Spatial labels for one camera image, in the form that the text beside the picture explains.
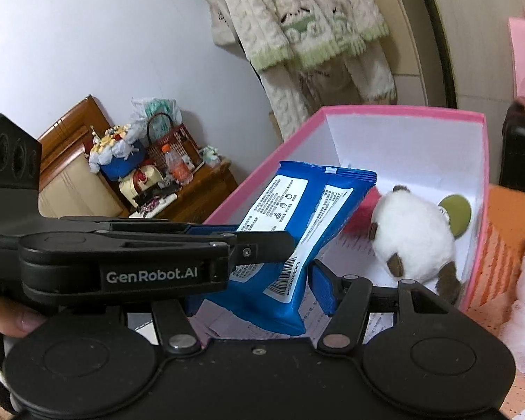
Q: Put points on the wooden headboard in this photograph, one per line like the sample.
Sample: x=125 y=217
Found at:
x=70 y=175

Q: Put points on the white plush toy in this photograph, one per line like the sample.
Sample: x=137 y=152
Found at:
x=411 y=236

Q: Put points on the green makeup sponge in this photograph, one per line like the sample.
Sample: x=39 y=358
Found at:
x=459 y=214

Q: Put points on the printed paper sheet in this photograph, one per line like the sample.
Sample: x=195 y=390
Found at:
x=354 y=256

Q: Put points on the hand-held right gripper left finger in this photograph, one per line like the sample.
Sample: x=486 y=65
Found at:
x=175 y=328

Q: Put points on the beige canvas tote bag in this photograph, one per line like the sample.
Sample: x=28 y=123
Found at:
x=222 y=22

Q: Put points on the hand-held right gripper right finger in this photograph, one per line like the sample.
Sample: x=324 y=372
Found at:
x=323 y=286

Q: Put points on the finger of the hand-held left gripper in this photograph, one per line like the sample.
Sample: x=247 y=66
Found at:
x=262 y=249

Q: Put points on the blue wipes packet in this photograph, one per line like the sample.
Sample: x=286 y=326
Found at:
x=306 y=210

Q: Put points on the flower bouquet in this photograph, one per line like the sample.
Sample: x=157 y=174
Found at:
x=113 y=148

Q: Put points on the pink cardboard box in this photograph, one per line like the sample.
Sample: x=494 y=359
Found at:
x=398 y=148

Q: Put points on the orange drink bottle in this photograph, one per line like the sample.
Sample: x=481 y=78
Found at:
x=178 y=166

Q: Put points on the black pole stand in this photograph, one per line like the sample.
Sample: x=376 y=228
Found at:
x=437 y=52

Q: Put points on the person's left hand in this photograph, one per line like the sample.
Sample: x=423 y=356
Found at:
x=8 y=317

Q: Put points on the fluffy white pants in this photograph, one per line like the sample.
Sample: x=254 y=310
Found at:
x=284 y=96

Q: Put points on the cream handbag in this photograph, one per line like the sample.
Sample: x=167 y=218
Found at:
x=140 y=181

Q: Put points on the woven basket bag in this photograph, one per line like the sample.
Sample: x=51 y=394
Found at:
x=157 y=144

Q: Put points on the wooden nightstand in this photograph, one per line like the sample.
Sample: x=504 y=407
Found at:
x=205 y=192

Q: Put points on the black suitcase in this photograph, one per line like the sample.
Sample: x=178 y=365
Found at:
x=523 y=148

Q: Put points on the small plush figure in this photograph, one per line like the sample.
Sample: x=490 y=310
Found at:
x=211 y=155

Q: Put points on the fluffy white green jacket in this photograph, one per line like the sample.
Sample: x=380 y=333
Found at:
x=288 y=8

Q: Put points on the plastic bag with green pack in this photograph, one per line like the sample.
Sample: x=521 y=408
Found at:
x=157 y=107

